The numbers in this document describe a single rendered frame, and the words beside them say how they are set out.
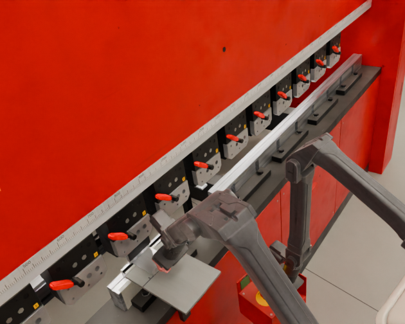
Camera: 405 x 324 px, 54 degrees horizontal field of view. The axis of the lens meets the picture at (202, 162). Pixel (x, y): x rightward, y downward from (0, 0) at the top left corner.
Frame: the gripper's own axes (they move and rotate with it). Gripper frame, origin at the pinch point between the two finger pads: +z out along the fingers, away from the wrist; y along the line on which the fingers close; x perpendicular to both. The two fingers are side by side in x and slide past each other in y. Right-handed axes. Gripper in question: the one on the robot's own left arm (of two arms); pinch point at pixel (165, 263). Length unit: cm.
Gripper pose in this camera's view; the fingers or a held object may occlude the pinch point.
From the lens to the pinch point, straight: 134.5
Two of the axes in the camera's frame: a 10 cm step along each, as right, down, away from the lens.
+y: -6.0, 5.1, -6.2
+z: -2.7, 6.0, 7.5
